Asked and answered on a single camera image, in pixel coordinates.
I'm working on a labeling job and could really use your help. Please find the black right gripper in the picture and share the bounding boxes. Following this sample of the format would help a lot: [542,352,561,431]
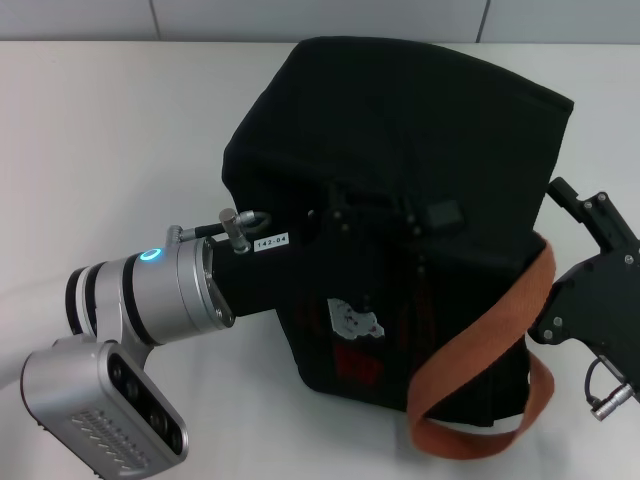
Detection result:
[528,176,640,390]

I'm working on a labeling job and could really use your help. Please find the black food bag orange handles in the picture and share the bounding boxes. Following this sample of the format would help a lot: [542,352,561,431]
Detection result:
[221,35,576,461]

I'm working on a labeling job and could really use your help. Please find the left gripper cable connector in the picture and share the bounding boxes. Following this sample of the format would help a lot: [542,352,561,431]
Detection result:
[167,207,274,255]

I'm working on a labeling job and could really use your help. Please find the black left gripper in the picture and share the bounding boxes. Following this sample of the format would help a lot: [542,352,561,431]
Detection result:
[211,201,432,322]

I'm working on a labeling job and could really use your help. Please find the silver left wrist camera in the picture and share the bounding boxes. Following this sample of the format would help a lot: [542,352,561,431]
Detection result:
[18,335,191,477]

